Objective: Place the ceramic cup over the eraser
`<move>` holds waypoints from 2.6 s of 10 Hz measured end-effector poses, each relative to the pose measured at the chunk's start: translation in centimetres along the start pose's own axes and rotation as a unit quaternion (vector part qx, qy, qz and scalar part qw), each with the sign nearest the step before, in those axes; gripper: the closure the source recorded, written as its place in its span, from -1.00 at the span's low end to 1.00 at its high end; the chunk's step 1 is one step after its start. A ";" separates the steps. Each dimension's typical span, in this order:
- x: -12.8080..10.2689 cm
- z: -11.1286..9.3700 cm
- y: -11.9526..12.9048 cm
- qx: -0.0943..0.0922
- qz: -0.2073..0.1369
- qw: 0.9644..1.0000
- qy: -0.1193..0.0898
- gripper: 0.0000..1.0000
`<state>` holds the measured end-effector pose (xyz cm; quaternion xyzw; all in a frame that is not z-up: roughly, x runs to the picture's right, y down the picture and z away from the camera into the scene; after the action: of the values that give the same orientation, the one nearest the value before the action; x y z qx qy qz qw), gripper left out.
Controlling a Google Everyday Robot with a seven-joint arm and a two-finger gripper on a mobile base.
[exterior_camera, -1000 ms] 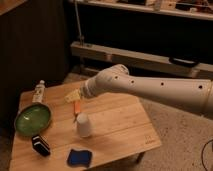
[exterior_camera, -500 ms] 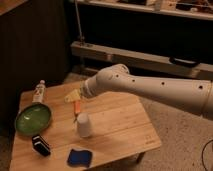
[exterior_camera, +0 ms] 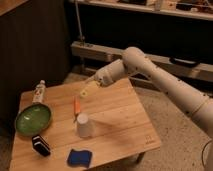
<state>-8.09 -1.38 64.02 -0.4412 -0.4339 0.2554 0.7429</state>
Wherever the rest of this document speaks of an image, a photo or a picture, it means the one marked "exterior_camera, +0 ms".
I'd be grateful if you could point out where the black whiteboard eraser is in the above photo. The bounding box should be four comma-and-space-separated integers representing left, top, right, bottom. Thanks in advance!
32, 135, 51, 157

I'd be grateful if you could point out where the metal shelf rail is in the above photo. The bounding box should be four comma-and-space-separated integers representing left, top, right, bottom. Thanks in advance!
71, 41, 213, 82

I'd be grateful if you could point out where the orange screwdriver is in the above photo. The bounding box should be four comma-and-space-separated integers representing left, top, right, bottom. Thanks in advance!
74, 97, 81, 122

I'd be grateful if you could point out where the metal pole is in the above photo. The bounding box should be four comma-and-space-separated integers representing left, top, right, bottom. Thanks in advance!
74, 0, 85, 45

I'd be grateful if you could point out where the wooden table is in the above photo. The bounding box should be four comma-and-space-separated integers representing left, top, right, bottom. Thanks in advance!
9, 79, 161, 171

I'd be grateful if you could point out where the blue sponge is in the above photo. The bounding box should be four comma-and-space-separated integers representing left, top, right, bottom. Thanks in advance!
67, 149, 92, 168

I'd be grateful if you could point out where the green bowl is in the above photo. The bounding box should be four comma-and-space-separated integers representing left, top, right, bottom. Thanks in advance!
15, 103, 52, 136

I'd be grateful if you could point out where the white plastic bottle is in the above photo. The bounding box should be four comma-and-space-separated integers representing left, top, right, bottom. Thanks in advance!
33, 80, 46, 103

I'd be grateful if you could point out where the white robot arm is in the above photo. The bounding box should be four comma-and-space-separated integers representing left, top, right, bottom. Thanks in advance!
86, 47, 213, 171

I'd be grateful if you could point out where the black handle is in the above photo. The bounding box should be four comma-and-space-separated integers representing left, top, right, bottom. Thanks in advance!
169, 58, 200, 68

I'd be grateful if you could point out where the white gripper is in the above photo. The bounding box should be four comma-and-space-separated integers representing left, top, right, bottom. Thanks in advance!
80, 65, 122, 98

